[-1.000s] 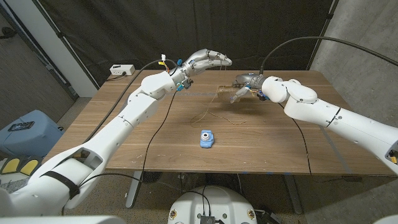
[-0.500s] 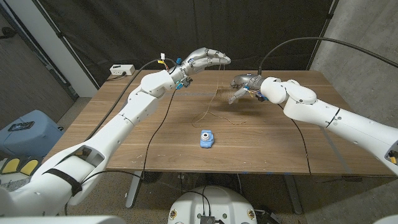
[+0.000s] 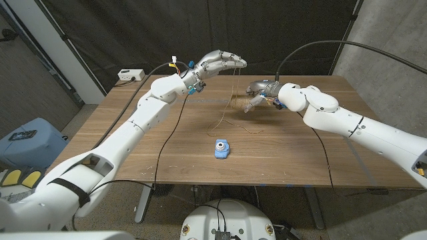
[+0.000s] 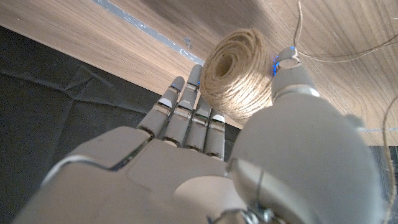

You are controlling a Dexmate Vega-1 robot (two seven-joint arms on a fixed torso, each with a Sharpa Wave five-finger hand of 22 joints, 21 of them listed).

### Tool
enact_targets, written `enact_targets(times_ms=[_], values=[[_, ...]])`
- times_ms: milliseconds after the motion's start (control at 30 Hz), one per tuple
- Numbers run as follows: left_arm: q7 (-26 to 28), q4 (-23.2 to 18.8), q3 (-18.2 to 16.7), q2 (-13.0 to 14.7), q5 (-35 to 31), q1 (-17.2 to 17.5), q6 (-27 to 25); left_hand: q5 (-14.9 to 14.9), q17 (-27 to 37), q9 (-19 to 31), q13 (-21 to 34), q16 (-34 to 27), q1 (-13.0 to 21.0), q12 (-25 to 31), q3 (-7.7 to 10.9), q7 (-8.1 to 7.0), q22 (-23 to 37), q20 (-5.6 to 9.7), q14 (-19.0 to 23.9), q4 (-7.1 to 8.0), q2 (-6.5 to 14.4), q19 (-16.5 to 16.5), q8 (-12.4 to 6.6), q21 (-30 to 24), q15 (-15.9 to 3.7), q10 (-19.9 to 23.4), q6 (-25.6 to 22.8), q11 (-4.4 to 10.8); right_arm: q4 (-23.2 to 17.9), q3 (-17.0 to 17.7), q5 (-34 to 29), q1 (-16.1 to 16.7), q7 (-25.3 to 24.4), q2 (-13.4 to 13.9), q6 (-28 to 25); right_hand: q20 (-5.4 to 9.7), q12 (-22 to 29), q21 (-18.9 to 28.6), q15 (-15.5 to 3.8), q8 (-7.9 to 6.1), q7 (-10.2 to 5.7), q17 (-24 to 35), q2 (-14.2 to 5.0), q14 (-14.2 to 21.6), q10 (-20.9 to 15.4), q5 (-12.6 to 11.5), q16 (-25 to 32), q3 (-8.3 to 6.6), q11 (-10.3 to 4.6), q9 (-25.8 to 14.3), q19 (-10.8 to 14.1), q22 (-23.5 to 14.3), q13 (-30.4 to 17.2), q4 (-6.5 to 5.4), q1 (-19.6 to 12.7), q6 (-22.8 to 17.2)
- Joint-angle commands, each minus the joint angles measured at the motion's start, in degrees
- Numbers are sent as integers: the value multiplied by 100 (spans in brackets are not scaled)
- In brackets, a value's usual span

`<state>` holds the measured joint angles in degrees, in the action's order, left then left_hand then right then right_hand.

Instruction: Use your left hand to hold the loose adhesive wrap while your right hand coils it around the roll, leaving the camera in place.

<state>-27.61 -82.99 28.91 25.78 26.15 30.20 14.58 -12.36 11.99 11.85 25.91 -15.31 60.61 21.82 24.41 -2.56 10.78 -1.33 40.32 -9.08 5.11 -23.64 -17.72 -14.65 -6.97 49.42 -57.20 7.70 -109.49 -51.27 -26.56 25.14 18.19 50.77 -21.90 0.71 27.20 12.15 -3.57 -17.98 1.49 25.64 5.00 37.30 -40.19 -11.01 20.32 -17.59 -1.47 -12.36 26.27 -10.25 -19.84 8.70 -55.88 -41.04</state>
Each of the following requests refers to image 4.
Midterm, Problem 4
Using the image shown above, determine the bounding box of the black backdrop curtain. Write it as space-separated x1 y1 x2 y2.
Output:
0 26 243 224

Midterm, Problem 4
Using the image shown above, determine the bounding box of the jute twine roll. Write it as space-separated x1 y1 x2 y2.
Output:
199 28 276 126

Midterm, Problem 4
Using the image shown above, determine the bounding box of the grey tape outline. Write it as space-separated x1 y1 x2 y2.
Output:
91 0 206 67

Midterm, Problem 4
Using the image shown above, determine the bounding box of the jute twine strand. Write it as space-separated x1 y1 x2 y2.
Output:
292 0 398 224

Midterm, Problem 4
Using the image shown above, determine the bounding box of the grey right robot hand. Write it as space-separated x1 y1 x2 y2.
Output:
12 46 387 224

